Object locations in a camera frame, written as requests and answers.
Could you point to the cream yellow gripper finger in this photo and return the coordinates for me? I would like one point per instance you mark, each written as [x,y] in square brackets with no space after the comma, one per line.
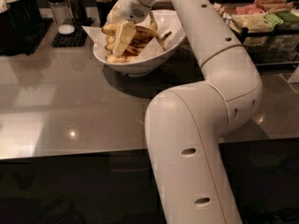
[124,34]

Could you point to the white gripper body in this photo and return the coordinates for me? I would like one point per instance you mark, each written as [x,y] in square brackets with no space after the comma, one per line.
[130,7]

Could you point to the yellow spotted banana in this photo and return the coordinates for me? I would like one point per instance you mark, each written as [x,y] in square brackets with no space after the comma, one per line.
[142,33]

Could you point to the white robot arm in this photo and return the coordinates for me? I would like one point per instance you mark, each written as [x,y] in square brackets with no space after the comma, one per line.
[184,124]

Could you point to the curved banana with stem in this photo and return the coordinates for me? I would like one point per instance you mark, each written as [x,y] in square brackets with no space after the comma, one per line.
[136,47]

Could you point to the middle left banana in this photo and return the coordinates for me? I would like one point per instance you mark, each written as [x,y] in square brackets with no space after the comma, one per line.
[110,43]

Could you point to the bottom front banana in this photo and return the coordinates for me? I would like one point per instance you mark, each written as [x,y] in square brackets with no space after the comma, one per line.
[112,58]

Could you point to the white ceramic bowl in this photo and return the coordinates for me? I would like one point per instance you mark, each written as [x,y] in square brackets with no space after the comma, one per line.
[146,64]

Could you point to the black rubber mat small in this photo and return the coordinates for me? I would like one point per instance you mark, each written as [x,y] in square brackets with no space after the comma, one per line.
[76,39]

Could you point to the pepper shaker dark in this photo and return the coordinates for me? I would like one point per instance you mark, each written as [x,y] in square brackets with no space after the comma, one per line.
[78,11]

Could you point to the salt shaker glass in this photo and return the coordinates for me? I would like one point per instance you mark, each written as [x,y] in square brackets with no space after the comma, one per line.
[61,14]

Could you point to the black rubber mat large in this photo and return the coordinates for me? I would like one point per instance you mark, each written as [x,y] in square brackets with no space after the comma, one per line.
[35,38]

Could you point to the pink sugar packets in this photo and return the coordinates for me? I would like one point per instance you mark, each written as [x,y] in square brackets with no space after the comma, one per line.
[248,9]

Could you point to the black front left container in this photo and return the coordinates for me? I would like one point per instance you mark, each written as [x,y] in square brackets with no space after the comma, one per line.
[12,31]

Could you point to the green tea packets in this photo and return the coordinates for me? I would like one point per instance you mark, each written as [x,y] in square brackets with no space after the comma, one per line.
[283,21]

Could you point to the black wire condiment rack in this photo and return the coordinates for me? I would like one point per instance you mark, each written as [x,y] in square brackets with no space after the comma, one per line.
[265,46]

